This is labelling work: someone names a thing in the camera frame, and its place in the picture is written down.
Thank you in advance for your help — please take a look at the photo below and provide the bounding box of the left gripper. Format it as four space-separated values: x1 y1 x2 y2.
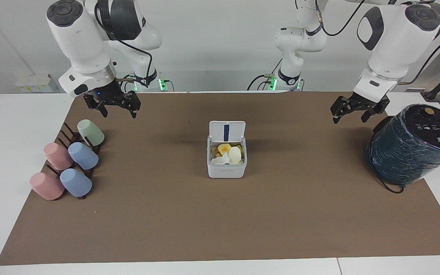
330 92 390 124

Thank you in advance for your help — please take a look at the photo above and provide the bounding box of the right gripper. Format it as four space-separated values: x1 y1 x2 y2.
83 82 141 118

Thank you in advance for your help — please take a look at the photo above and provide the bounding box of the small white trash can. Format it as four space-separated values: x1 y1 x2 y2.
207 121 248 179

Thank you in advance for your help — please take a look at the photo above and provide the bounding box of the green plastic cup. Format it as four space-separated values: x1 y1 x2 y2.
77 119 105 147

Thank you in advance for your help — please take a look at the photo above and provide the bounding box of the dark wooden cup rack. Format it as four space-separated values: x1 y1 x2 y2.
46 123 100 200

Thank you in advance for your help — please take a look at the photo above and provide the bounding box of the blue plastic cup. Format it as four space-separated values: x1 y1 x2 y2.
68 142 99 170
60 168 92 197

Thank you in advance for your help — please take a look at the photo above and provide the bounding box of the dark green wrapped cylinder appliance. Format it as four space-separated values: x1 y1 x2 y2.
364 104 440 185

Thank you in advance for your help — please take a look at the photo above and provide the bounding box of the pink plastic cup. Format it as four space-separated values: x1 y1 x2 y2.
44 142 74 171
29 172 65 201

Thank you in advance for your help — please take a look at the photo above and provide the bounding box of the white eggshell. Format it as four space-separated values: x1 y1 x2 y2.
228 147 242 165

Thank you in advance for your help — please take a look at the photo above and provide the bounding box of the black cable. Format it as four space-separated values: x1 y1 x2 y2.
247 57 283 91
372 168 406 194
315 0 366 37
398 30 440 85
94 2 157 87

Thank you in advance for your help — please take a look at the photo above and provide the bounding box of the white wall socket box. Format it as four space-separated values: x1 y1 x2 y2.
15 74 55 94

